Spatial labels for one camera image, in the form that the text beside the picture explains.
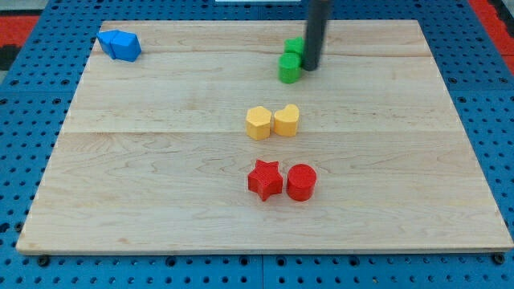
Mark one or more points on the red cylinder block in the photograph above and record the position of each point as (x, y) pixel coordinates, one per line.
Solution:
(301, 182)

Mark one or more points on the yellow heart block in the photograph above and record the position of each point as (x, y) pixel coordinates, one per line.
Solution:
(286, 120)

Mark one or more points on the yellow hexagon block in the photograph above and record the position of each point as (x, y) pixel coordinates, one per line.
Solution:
(258, 123)

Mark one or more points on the green cylinder block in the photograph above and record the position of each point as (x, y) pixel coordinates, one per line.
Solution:
(289, 67)

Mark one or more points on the red star block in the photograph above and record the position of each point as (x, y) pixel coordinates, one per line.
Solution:
(265, 179)

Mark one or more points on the green star block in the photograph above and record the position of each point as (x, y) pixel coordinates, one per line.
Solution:
(294, 45)

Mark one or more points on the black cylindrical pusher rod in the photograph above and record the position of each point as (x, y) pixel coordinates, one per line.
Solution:
(318, 14)

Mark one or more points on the blue cube block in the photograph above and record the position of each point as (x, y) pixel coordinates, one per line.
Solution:
(125, 46)

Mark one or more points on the light wooden board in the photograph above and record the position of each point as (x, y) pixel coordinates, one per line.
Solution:
(153, 156)

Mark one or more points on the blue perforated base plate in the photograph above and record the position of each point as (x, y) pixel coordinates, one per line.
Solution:
(40, 84)

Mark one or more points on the blue triangular block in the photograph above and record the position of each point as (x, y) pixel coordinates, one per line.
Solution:
(105, 39)

